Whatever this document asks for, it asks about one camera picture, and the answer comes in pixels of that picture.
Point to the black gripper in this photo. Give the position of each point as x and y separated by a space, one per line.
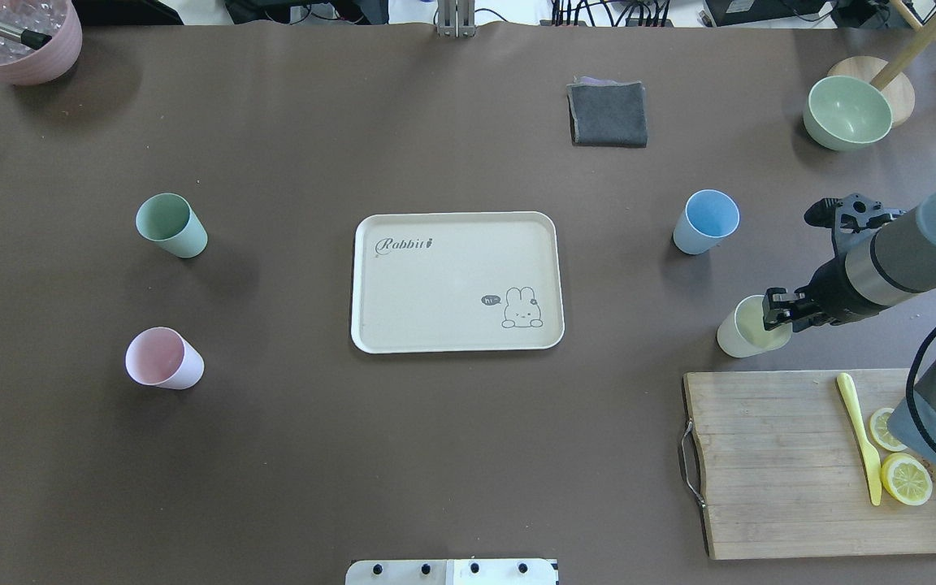
828 289

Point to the cream yellow cup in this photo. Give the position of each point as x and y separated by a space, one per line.
743 334

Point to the pink cup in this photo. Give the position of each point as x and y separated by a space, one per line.
162 358

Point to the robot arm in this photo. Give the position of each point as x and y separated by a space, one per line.
882 257

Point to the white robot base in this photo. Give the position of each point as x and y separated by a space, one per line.
511 570

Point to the cream rabbit tray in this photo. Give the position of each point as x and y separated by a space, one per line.
478 281

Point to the yellow plastic knife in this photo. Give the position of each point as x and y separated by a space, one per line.
869 455

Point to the blue cup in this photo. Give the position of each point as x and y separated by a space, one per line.
709 217

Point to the lemon slice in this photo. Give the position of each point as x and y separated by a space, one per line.
879 431
906 479

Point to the green bowl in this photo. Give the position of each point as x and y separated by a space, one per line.
843 113

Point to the grey folded cloth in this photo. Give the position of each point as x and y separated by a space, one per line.
608 113

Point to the wooden cup stand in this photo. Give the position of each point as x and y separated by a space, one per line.
888 77

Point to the green cup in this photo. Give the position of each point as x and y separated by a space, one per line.
169 221

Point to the pink ice bowl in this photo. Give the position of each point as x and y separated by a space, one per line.
20 65

